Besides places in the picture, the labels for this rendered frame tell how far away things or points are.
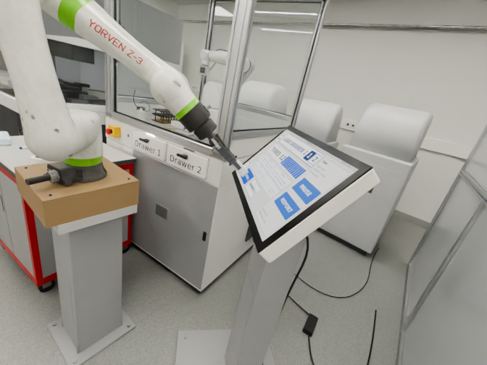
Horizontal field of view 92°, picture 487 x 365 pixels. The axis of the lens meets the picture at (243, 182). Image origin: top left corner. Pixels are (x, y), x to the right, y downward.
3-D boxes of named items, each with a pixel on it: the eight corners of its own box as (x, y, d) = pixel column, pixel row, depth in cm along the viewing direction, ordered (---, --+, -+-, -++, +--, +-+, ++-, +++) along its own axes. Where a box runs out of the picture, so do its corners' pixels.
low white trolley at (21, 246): (38, 301, 130) (17, 174, 103) (-5, 249, 156) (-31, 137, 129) (132, 253, 178) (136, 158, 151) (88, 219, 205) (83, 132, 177)
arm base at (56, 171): (39, 197, 74) (35, 179, 71) (14, 181, 79) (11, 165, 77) (115, 176, 96) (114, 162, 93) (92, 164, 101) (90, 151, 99)
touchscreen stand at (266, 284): (166, 451, 88) (203, 217, 51) (177, 334, 129) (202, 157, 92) (290, 435, 99) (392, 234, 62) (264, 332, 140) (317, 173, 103)
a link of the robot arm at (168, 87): (137, 85, 65) (166, 58, 64) (147, 84, 77) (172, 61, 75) (174, 124, 71) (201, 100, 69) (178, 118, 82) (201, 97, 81)
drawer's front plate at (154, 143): (163, 161, 138) (164, 143, 134) (132, 147, 151) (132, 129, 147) (165, 160, 140) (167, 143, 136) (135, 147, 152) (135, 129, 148)
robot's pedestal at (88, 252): (70, 372, 104) (54, 228, 77) (47, 326, 119) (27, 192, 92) (135, 327, 127) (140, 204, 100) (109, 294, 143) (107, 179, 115)
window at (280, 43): (230, 131, 117) (271, -100, 86) (229, 131, 117) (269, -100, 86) (290, 127, 189) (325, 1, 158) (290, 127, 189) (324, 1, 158)
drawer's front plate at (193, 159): (204, 179, 125) (206, 159, 121) (166, 162, 137) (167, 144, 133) (206, 178, 126) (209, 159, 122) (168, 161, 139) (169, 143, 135)
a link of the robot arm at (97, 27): (68, 31, 68) (86, -4, 66) (86, 38, 79) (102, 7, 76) (176, 111, 81) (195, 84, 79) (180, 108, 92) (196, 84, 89)
